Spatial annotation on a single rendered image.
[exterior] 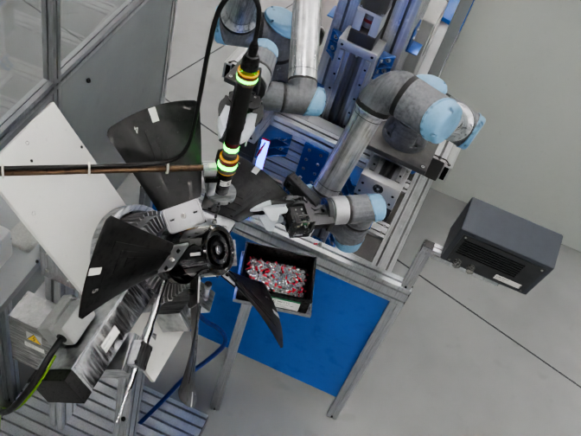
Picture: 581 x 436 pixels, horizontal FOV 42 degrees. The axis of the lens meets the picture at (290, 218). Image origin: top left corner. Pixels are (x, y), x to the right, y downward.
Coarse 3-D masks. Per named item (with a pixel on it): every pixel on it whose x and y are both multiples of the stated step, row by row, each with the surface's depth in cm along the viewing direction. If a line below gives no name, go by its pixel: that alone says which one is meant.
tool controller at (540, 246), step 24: (480, 216) 198; (504, 216) 199; (456, 240) 201; (480, 240) 196; (504, 240) 196; (528, 240) 197; (552, 240) 197; (456, 264) 207; (480, 264) 206; (504, 264) 201; (528, 264) 196; (552, 264) 194; (528, 288) 206
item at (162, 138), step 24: (120, 120) 165; (144, 120) 167; (168, 120) 170; (192, 120) 173; (120, 144) 166; (144, 144) 168; (168, 144) 170; (192, 144) 173; (168, 192) 172; (192, 192) 173
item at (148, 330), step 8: (160, 288) 177; (160, 296) 176; (152, 312) 173; (152, 320) 172; (144, 328) 171; (152, 328) 171; (144, 336) 170; (136, 368) 166; (128, 384) 164; (128, 392) 164; (120, 408) 162
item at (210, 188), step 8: (208, 168) 167; (216, 168) 167; (208, 176) 168; (216, 176) 168; (208, 184) 170; (232, 184) 177; (208, 192) 172; (232, 192) 175; (216, 200) 173; (224, 200) 173; (232, 200) 174
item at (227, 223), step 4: (204, 212) 186; (208, 212) 186; (208, 216) 185; (212, 216) 185; (220, 216) 185; (208, 220) 184; (212, 220) 184; (220, 220) 184; (224, 220) 185; (228, 220) 185; (232, 220) 185; (204, 224) 182; (208, 224) 183; (212, 224) 183; (216, 224) 183; (220, 224) 183; (224, 224) 184; (228, 224) 184; (232, 224) 184; (228, 228) 183
